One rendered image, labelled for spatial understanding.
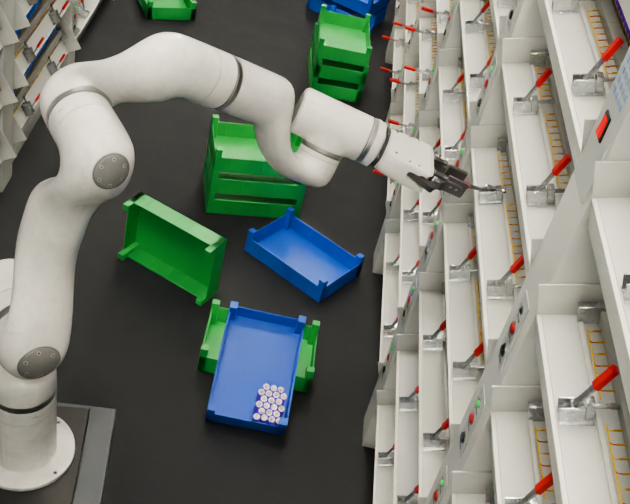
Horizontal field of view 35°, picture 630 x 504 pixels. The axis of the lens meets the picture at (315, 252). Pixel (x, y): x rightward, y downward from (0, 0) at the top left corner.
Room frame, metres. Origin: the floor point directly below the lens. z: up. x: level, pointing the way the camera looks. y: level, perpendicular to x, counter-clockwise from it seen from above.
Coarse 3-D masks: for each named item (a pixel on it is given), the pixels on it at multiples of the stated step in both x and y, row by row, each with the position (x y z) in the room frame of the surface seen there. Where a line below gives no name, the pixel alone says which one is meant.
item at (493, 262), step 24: (480, 144) 1.71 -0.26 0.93; (504, 144) 1.69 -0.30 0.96; (480, 168) 1.64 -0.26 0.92; (504, 168) 1.64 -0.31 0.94; (480, 216) 1.48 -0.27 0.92; (480, 240) 1.41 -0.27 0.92; (504, 240) 1.41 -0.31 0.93; (480, 264) 1.34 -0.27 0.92; (504, 264) 1.34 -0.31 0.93; (480, 288) 1.30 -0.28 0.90; (504, 312) 1.22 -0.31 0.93
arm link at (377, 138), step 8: (376, 120) 1.52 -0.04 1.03; (376, 128) 1.50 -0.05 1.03; (384, 128) 1.51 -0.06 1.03; (376, 136) 1.49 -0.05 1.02; (384, 136) 1.49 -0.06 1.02; (368, 144) 1.47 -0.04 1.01; (376, 144) 1.48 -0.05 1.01; (368, 152) 1.47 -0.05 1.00; (376, 152) 1.47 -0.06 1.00; (360, 160) 1.48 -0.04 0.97; (368, 160) 1.47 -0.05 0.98
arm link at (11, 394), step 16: (0, 272) 1.22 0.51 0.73; (0, 288) 1.19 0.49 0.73; (0, 304) 1.16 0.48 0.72; (0, 368) 1.16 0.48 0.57; (0, 384) 1.14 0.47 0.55; (16, 384) 1.14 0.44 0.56; (32, 384) 1.15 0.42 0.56; (48, 384) 1.17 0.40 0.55; (0, 400) 1.13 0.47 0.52; (16, 400) 1.13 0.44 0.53; (32, 400) 1.14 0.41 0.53; (48, 400) 1.17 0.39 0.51
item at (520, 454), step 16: (496, 400) 1.01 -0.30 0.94; (512, 400) 1.01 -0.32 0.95; (528, 400) 1.01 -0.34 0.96; (496, 416) 1.00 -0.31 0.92; (512, 416) 1.00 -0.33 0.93; (528, 416) 0.99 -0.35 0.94; (544, 416) 1.00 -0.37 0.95; (496, 432) 0.97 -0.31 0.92; (512, 432) 0.97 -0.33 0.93; (528, 432) 0.97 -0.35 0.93; (544, 432) 0.98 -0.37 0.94; (496, 448) 0.94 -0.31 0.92; (512, 448) 0.94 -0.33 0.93; (528, 448) 0.95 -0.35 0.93; (544, 448) 0.95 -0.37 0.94; (496, 464) 0.91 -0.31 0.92; (512, 464) 0.92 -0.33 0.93; (528, 464) 0.92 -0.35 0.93; (544, 464) 0.92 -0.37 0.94; (496, 480) 0.89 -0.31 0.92; (512, 480) 0.89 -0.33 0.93; (528, 480) 0.89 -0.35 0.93; (544, 480) 0.84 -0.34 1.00; (496, 496) 0.87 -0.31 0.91; (512, 496) 0.86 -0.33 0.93; (528, 496) 0.83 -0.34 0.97; (544, 496) 0.86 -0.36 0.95
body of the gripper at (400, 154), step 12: (396, 132) 1.55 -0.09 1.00; (384, 144) 1.49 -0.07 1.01; (396, 144) 1.50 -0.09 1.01; (408, 144) 1.52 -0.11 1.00; (420, 144) 1.55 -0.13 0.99; (384, 156) 1.47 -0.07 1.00; (396, 156) 1.48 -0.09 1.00; (408, 156) 1.49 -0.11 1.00; (420, 156) 1.51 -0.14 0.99; (432, 156) 1.53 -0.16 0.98; (384, 168) 1.47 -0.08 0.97; (396, 168) 1.47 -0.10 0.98; (408, 168) 1.47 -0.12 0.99; (420, 168) 1.47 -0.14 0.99; (432, 168) 1.49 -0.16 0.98; (396, 180) 1.47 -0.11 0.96; (408, 180) 1.47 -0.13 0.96
